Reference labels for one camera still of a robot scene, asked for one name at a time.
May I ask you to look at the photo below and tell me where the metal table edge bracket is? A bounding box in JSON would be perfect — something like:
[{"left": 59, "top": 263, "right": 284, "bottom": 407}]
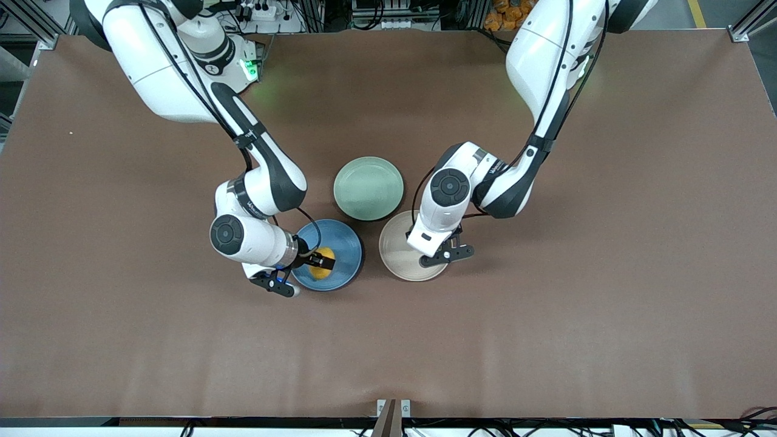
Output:
[{"left": 372, "top": 399, "right": 412, "bottom": 437}]

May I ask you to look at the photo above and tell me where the pale green round plate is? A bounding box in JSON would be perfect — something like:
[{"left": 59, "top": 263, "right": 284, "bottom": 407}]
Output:
[{"left": 333, "top": 156, "right": 405, "bottom": 222}]

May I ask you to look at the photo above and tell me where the white round plate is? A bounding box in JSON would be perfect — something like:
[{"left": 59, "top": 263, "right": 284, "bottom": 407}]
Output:
[{"left": 379, "top": 210, "right": 451, "bottom": 282}]

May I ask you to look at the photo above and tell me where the aluminium frame profile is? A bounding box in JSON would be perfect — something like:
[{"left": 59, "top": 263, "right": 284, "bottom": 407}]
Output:
[
  {"left": 0, "top": 0, "right": 59, "bottom": 50},
  {"left": 728, "top": 0, "right": 777, "bottom": 43}
]

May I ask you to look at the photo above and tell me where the white power strip with plugs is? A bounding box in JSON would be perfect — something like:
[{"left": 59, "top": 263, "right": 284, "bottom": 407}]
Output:
[{"left": 240, "top": 2, "right": 278, "bottom": 22}]

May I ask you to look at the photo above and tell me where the yellow lemon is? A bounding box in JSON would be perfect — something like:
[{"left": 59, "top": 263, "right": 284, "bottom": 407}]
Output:
[{"left": 310, "top": 246, "right": 336, "bottom": 280}]

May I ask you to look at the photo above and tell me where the bag of orange items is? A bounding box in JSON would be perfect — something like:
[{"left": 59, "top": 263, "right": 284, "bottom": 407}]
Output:
[{"left": 484, "top": 0, "right": 536, "bottom": 32}]

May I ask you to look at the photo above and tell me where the blue round plate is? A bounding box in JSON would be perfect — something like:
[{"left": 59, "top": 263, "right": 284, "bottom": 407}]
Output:
[{"left": 290, "top": 219, "right": 365, "bottom": 292}]

